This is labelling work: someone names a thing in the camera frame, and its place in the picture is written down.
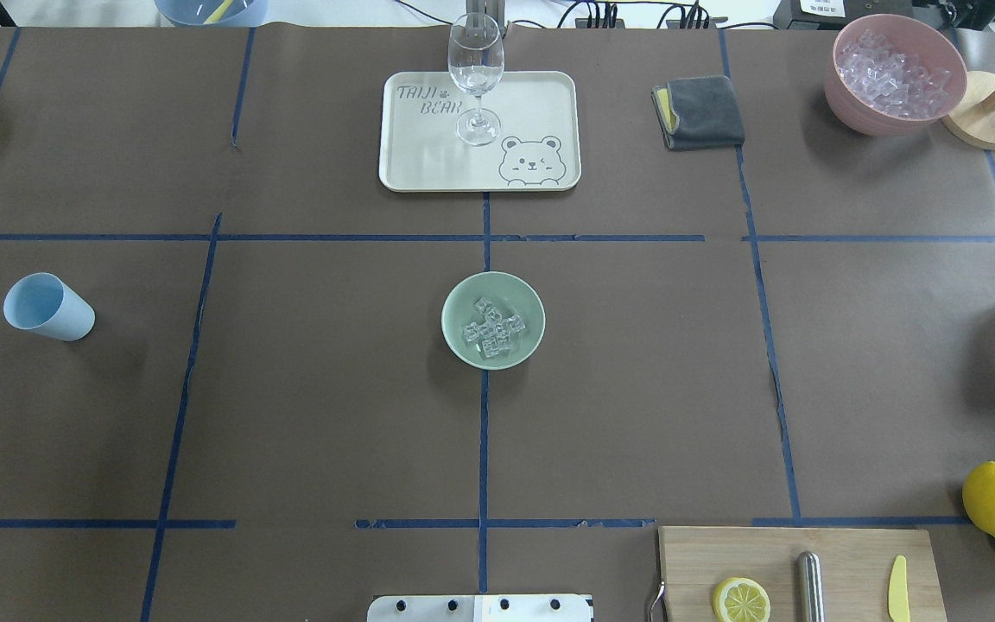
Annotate green bowl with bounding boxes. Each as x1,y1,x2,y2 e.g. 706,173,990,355
440,271,548,371

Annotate light blue plastic cup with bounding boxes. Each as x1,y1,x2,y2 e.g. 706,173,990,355
3,272,96,342

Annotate ice cubes in green bowl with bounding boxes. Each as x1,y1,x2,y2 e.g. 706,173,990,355
461,298,526,359

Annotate blue bowl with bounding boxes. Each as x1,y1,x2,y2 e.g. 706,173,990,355
153,1,270,28

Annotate pink bowl with ice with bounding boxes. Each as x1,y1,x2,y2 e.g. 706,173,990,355
824,13,967,136

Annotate cream bear tray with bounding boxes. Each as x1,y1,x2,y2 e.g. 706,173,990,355
377,70,582,193

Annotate clear wine glass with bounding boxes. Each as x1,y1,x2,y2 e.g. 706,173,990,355
447,12,505,147

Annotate grey folded cloth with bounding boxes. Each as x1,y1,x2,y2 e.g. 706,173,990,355
651,74,745,152

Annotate lemon half slice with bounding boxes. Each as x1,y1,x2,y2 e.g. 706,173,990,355
711,576,771,622

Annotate yellow plastic fork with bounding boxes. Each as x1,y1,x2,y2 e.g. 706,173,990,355
204,0,234,25

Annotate wooden cutting board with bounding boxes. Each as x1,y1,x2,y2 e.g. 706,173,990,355
658,526,947,621

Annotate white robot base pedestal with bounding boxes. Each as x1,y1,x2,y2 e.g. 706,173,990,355
366,593,595,621

